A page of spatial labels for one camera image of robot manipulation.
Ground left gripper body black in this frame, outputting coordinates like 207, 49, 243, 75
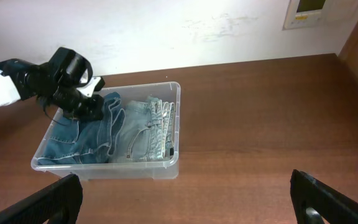
53, 88, 104, 122

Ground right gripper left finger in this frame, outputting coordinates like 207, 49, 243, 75
0, 174, 83, 224

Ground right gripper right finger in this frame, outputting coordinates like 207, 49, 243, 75
290, 169, 358, 224

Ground dark blue jeans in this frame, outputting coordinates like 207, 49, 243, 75
37, 92, 126, 166

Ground light blue jeans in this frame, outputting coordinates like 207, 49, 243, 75
110, 96, 175, 163

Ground clear plastic storage bin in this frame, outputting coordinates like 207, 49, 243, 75
31, 82, 181, 180

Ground left gripper white camera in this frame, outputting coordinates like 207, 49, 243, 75
76, 77, 105, 98

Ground white wall control panel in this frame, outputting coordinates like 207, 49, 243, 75
283, 0, 358, 30

